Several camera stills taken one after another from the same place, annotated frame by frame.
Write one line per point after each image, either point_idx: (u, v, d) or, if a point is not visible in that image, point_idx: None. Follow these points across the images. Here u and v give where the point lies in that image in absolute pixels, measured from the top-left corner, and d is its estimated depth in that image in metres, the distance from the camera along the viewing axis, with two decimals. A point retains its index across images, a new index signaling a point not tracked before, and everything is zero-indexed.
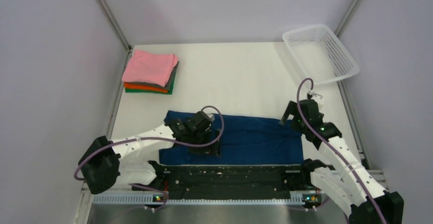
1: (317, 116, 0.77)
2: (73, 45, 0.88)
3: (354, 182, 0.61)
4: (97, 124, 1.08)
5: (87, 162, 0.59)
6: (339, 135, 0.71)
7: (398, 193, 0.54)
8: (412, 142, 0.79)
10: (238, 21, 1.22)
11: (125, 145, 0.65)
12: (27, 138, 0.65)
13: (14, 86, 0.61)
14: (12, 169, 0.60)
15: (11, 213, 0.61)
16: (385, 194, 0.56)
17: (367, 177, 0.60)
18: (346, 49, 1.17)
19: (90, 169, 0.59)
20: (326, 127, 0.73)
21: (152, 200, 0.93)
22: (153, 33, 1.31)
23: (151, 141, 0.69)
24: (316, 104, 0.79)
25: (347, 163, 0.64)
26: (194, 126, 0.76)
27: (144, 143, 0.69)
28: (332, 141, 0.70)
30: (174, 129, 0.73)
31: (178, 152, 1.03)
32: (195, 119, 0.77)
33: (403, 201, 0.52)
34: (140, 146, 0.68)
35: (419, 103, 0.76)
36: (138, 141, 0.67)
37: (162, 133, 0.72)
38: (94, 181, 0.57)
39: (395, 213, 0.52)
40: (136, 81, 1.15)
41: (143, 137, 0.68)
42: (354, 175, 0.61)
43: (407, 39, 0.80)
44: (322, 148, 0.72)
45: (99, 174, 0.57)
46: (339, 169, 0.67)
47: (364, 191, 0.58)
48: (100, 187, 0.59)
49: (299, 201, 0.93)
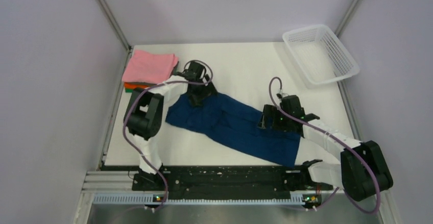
1: (298, 108, 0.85)
2: (73, 45, 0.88)
3: (335, 144, 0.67)
4: (97, 123, 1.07)
5: (132, 114, 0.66)
6: (316, 118, 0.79)
7: (372, 141, 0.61)
8: (412, 142, 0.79)
10: (238, 20, 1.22)
11: (158, 89, 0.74)
12: (26, 138, 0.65)
13: (14, 89, 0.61)
14: (11, 170, 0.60)
15: (12, 213, 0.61)
16: (360, 144, 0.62)
17: (343, 136, 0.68)
18: (345, 49, 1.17)
19: (137, 119, 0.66)
20: (306, 116, 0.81)
21: (152, 200, 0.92)
22: (153, 33, 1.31)
23: (176, 82, 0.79)
24: (297, 99, 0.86)
25: (325, 130, 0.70)
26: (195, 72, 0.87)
27: (171, 85, 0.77)
28: (312, 122, 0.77)
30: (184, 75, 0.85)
31: (185, 114, 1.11)
32: (192, 69, 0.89)
33: (378, 147, 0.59)
34: (169, 87, 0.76)
35: (419, 104, 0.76)
36: (166, 84, 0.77)
37: (178, 77, 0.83)
38: (149, 120, 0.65)
39: (375, 158, 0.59)
40: (136, 82, 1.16)
41: (168, 82, 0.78)
42: (331, 138, 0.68)
43: (408, 40, 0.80)
44: (306, 131, 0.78)
45: (149, 115, 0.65)
46: (321, 141, 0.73)
47: (341, 145, 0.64)
48: (154, 126, 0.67)
49: (299, 201, 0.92)
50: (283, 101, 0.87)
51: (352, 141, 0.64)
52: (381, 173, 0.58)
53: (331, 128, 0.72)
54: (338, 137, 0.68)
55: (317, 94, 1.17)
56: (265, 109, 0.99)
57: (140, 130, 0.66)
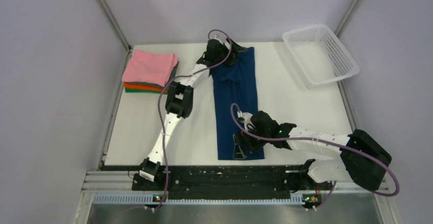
1: (271, 122, 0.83)
2: (73, 45, 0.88)
3: (327, 147, 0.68)
4: (97, 123, 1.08)
5: (171, 102, 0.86)
6: (294, 126, 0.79)
7: (358, 129, 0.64)
8: (412, 143, 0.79)
10: (238, 20, 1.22)
11: (187, 80, 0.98)
12: (26, 138, 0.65)
13: (13, 90, 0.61)
14: (11, 170, 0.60)
15: (11, 213, 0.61)
16: (350, 137, 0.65)
17: (330, 135, 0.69)
18: (345, 49, 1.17)
19: (175, 105, 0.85)
20: (285, 129, 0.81)
21: (152, 200, 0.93)
22: (153, 33, 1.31)
23: (199, 73, 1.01)
24: (265, 113, 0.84)
25: (311, 137, 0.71)
26: (211, 54, 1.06)
27: (196, 76, 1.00)
28: (294, 133, 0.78)
30: (205, 63, 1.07)
31: None
32: (208, 51, 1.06)
33: (363, 131, 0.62)
34: (195, 78, 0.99)
35: (419, 104, 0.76)
36: (192, 76, 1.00)
37: (200, 68, 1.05)
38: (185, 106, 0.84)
39: (367, 143, 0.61)
40: (136, 82, 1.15)
41: (194, 73, 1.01)
42: (321, 142, 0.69)
43: (408, 40, 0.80)
44: (292, 145, 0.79)
45: (186, 102, 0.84)
46: (313, 148, 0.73)
47: (336, 146, 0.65)
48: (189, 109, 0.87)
49: (299, 201, 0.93)
50: (255, 121, 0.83)
51: (341, 139, 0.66)
52: (380, 154, 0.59)
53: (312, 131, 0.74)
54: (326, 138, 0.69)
55: (317, 94, 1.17)
56: (237, 139, 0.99)
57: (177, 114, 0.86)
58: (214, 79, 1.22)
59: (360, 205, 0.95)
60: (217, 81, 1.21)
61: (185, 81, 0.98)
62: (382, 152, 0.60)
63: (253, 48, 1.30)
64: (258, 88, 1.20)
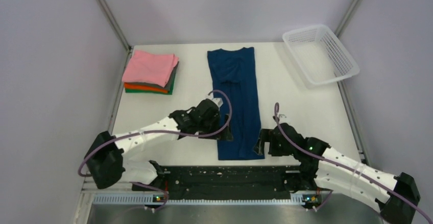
1: (297, 136, 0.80)
2: (73, 46, 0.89)
3: (370, 184, 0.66)
4: (97, 123, 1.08)
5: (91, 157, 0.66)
6: (328, 147, 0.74)
7: (403, 173, 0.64)
8: (412, 142, 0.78)
10: (238, 21, 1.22)
11: (128, 140, 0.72)
12: (26, 137, 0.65)
13: (13, 88, 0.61)
14: (11, 169, 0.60)
15: (11, 212, 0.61)
16: (397, 180, 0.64)
17: (374, 172, 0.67)
18: (345, 49, 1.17)
19: (95, 165, 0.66)
20: (314, 145, 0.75)
21: (152, 200, 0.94)
22: (153, 33, 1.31)
23: (153, 133, 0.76)
24: (292, 128, 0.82)
25: (354, 169, 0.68)
26: (199, 116, 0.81)
27: (147, 137, 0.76)
28: (327, 155, 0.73)
30: (180, 121, 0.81)
31: (214, 57, 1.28)
32: (199, 109, 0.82)
33: (412, 178, 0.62)
34: (143, 139, 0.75)
35: (419, 103, 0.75)
36: (141, 134, 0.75)
37: (166, 126, 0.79)
38: (101, 176, 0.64)
39: (413, 191, 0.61)
40: (136, 82, 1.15)
41: (145, 131, 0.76)
42: (364, 177, 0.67)
43: (408, 40, 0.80)
44: (323, 167, 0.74)
45: (105, 170, 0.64)
46: (346, 176, 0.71)
47: (383, 188, 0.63)
48: (106, 181, 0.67)
49: (299, 202, 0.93)
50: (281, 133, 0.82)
51: (388, 179, 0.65)
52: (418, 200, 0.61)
53: (353, 161, 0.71)
54: (370, 174, 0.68)
55: (317, 94, 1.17)
56: (262, 133, 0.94)
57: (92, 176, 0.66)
58: (213, 79, 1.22)
59: (360, 205, 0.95)
60: (216, 81, 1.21)
61: (126, 143, 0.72)
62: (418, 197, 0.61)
63: (252, 48, 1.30)
64: (258, 88, 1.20)
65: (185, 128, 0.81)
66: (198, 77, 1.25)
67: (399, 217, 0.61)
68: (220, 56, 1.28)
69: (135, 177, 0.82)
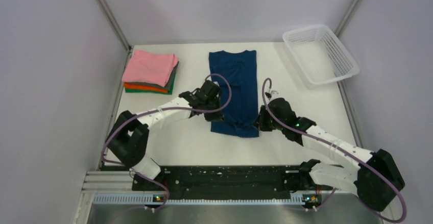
1: (290, 113, 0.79)
2: (73, 46, 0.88)
3: (344, 157, 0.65)
4: (97, 123, 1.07)
5: (114, 138, 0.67)
6: (314, 124, 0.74)
7: (381, 149, 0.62)
8: (412, 143, 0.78)
10: (238, 21, 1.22)
11: (149, 116, 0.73)
12: (27, 137, 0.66)
13: (13, 88, 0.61)
14: (11, 169, 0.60)
15: (12, 212, 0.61)
16: (372, 156, 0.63)
17: (351, 147, 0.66)
18: (345, 50, 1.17)
19: (119, 145, 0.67)
20: (300, 122, 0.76)
21: (152, 200, 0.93)
22: (153, 33, 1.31)
23: (171, 110, 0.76)
24: (287, 103, 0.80)
25: (331, 143, 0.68)
26: (205, 95, 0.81)
27: (166, 114, 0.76)
28: (311, 131, 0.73)
30: (190, 99, 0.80)
31: (215, 56, 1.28)
32: (204, 89, 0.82)
33: (390, 156, 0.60)
34: (162, 115, 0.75)
35: (419, 103, 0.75)
36: (159, 112, 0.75)
37: (179, 103, 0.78)
38: (129, 151, 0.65)
39: (389, 167, 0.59)
40: (136, 82, 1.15)
41: (163, 108, 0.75)
42: (340, 151, 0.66)
43: (408, 39, 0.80)
44: (306, 142, 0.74)
45: (131, 146, 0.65)
46: (325, 151, 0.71)
47: (355, 159, 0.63)
48: (133, 158, 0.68)
49: (299, 201, 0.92)
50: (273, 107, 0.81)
51: (363, 154, 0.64)
52: (397, 181, 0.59)
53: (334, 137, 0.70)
54: (346, 148, 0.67)
55: (317, 94, 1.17)
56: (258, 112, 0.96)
57: (117, 155, 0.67)
58: None
59: (360, 205, 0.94)
60: None
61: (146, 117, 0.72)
62: (398, 177, 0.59)
63: (253, 50, 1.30)
64: (258, 90, 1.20)
65: (197, 103, 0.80)
66: (198, 76, 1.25)
67: (371, 194, 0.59)
68: (220, 57, 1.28)
69: (143, 168, 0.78)
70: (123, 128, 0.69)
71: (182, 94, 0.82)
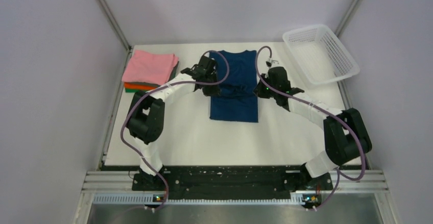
1: (284, 81, 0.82)
2: (73, 46, 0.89)
3: (317, 113, 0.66)
4: (97, 123, 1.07)
5: (132, 117, 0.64)
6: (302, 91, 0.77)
7: (352, 108, 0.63)
8: (412, 143, 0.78)
10: (238, 21, 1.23)
11: (161, 92, 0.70)
12: (27, 138, 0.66)
13: (13, 90, 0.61)
14: (11, 170, 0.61)
15: (11, 212, 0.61)
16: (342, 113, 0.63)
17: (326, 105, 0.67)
18: (345, 49, 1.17)
19: (138, 123, 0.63)
20: (291, 91, 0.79)
21: (152, 200, 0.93)
22: (153, 33, 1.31)
23: (180, 83, 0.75)
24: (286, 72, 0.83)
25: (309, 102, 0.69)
26: (204, 70, 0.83)
27: (174, 89, 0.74)
28: (298, 95, 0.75)
30: (191, 73, 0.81)
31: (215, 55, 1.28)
32: (202, 64, 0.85)
33: (358, 114, 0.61)
34: (172, 90, 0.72)
35: (419, 104, 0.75)
36: (169, 87, 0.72)
37: (183, 78, 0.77)
38: (150, 126, 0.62)
39: (356, 124, 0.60)
40: (136, 82, 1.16)
41: (172, 83, 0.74)
42: (314, 108, 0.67)
43: (408, 40, 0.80)
44: (291, 105, 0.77)
45: (152, 120, 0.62)
46: (304, 112, 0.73)
47: (324, 113, 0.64)
48: (154, 134, 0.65)
49: (299, 201, 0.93)
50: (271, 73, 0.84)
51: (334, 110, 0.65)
52: (362, 139, 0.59)
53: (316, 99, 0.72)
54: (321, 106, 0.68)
55: (317, 94, 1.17)
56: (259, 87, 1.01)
57: (139, 134, 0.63)
58: None
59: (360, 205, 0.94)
60: None
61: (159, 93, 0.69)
62: (364, 137, 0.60)
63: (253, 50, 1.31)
64: None
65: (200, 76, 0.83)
66: None
67: (334, 145, 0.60)
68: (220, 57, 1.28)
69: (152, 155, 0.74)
70: (139, 107, 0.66)
71: (184, 70, 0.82)
